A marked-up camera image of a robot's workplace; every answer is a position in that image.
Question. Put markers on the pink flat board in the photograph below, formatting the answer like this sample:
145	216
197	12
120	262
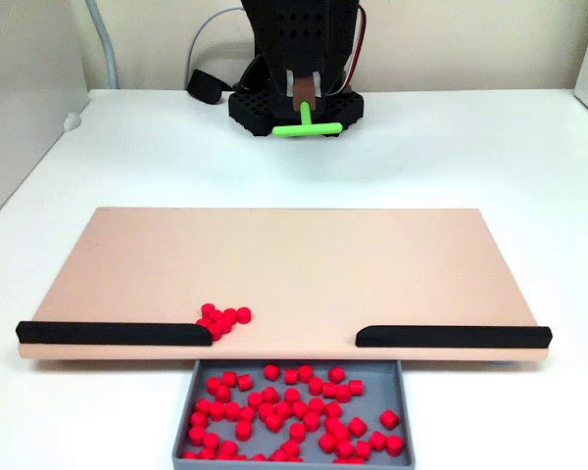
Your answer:
284	264

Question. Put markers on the black edge rail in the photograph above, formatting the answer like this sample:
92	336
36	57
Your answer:
112	334
451	337

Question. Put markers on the brown tool holder block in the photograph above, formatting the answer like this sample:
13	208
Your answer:
304	90

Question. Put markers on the grey tray container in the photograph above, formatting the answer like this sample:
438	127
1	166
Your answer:
402	391

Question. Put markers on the green T-shaped pusher tool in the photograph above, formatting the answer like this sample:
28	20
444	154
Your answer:
306	128

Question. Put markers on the white panel foot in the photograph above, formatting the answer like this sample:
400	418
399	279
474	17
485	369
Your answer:
72	121

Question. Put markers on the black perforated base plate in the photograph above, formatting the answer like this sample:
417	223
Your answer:
247	115

